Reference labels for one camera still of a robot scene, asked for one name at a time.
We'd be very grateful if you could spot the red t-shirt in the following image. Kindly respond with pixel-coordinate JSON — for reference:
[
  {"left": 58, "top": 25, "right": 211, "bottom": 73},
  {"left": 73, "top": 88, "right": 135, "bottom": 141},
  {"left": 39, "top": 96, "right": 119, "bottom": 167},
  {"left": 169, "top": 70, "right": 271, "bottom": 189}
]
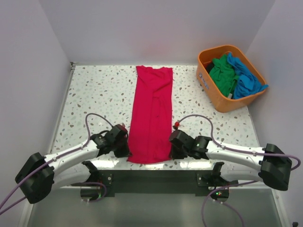
[{"left": 128, "top": 66, "right": 173, "bottom": 164}]

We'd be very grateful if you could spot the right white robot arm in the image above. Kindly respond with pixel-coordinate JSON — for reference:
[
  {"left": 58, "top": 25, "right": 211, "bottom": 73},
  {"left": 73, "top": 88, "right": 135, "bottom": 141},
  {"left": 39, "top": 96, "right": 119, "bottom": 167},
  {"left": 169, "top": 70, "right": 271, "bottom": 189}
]
[{"left": 169, "top": 130, "right": 292, "bottom": 191}]

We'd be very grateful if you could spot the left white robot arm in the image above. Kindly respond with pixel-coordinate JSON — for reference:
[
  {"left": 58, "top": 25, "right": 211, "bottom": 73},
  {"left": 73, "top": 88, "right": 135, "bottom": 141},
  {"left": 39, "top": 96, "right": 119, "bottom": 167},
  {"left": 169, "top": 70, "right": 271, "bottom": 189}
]
[{"left": 15, "top": 124, "right": 130, "bottom": 204}]

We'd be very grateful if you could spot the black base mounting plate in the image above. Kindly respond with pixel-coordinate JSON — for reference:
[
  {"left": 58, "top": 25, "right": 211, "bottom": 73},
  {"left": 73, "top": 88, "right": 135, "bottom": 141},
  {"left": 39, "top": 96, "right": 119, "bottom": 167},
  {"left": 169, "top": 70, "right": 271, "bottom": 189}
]
[{"left": 87, "top": 170, "right": 238, "bottom": 197}]

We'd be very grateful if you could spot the orange plastic basket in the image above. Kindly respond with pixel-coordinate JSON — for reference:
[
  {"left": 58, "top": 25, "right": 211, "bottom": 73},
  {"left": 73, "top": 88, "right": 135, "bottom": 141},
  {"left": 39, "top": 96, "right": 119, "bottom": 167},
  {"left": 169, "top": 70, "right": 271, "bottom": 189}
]
[{"left": 196, "top": 45, "right": 268, "bottom": 113}]

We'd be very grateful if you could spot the green t-shirt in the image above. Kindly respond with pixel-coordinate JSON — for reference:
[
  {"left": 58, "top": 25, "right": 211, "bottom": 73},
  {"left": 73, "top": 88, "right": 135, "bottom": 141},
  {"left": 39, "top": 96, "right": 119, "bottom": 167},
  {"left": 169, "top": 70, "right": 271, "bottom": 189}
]
[{"left": 209, "top": 54, "right": 239, "bottom": 97}]

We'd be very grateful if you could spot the blue t-shirt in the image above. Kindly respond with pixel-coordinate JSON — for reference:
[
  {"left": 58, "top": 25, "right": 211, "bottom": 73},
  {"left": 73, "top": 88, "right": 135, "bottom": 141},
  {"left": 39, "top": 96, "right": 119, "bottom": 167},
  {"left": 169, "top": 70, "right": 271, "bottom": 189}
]
[{"left": 227, "top": 53, "right": 268, "bottom": 99}]

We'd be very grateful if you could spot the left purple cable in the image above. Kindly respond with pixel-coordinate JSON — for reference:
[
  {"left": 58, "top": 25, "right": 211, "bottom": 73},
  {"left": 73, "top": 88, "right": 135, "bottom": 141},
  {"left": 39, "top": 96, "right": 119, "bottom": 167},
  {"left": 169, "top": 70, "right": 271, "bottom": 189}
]
[{"left": 0, "top": 113, "right": 124, "bottom": 215}]

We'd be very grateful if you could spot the aluminium table edge rail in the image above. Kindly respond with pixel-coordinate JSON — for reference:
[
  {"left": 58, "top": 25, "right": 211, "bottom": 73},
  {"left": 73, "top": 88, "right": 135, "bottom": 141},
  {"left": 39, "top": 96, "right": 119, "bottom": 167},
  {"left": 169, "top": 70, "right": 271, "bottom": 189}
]
[{"left": 18, "top": 62, "right": 76, "bottom": 227}]

